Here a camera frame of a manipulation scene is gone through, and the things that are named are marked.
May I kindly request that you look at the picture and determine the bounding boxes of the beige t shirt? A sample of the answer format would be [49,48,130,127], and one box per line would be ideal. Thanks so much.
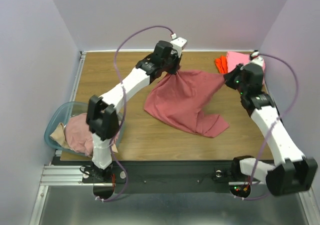
[49,122,119,154]

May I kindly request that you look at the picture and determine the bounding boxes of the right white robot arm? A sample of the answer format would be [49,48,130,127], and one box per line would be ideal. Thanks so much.
[223,62,318,196]

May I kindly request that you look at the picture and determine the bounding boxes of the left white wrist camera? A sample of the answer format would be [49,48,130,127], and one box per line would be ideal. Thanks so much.
[170,33,188,51]

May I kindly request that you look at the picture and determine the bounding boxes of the folded pink t shirt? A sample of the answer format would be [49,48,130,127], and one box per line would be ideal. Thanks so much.
[226,51,250,73]

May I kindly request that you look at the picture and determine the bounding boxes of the purple cable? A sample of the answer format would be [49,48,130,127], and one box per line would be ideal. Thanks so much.
[233,53,300,201]
[94,25,176,203]

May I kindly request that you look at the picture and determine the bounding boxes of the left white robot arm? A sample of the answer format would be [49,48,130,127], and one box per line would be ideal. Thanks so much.
[80,37,187,183]

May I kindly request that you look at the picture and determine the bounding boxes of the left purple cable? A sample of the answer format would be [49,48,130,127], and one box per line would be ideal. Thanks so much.
[94,25,176,203]

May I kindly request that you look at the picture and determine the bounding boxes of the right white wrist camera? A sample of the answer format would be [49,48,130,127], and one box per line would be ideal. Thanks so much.
[249,50,265,68]

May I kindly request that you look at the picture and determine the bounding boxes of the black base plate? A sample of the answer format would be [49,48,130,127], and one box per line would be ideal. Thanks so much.
[80,160,248,194]

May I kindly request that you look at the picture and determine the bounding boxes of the folded orange t shirt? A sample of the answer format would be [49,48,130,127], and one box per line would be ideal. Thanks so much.
[214,55,228,74]

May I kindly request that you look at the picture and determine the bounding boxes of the clear blue plastic bin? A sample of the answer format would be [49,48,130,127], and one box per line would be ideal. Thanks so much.
[44,101,126,158]

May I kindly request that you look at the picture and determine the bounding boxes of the dusty pink t shirt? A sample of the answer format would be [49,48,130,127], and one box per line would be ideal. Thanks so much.
[64,112,121,157]

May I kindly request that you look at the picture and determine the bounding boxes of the rose red t shirt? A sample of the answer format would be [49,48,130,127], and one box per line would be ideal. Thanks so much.
[143,70,229,138]

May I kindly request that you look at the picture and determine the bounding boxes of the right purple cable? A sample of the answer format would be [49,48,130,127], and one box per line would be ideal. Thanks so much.
[233,53,300,201]

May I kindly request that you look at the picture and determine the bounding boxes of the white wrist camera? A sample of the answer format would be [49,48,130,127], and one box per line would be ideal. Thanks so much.
[170,33,188,51]
[249,50,265,68]

